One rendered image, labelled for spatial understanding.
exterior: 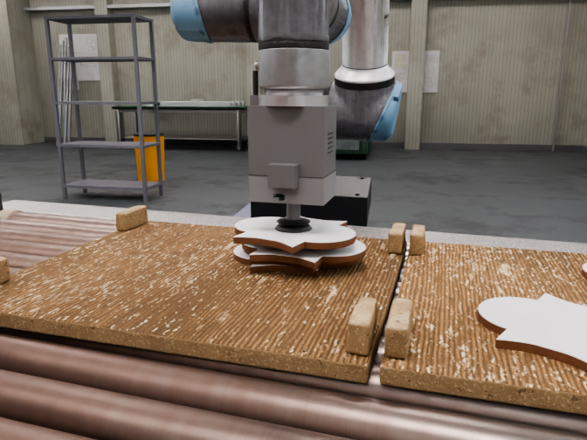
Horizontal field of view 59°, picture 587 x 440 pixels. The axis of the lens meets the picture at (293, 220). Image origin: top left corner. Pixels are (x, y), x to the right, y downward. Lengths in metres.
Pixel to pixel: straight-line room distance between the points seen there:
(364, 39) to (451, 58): 10.30
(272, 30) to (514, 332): 0.36
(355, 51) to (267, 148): 0.48
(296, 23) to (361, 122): 0.50
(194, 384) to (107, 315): 0.12
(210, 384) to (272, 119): 0.28
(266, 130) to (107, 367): 0.28
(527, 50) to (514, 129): 1.52
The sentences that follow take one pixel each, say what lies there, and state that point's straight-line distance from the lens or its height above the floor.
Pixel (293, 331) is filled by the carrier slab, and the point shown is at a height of 0.94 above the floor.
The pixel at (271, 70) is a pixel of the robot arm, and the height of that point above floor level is 1.15.
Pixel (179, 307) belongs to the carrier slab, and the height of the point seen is 0.94.
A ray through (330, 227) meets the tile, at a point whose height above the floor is 0.98.
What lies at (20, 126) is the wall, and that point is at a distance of 13.15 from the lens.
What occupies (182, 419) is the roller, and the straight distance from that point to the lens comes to 0.38.
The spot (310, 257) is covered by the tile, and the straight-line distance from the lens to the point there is 0.56.
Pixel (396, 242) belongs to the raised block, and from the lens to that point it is 0.66.
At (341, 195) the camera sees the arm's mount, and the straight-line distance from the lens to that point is 1.05.
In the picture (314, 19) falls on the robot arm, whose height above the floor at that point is 1.20.
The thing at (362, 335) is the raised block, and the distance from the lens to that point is 0.41.
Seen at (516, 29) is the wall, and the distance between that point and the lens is 11.51.
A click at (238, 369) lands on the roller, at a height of 0.91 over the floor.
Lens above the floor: 1.13
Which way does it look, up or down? 14 degrees down
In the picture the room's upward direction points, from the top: straight up
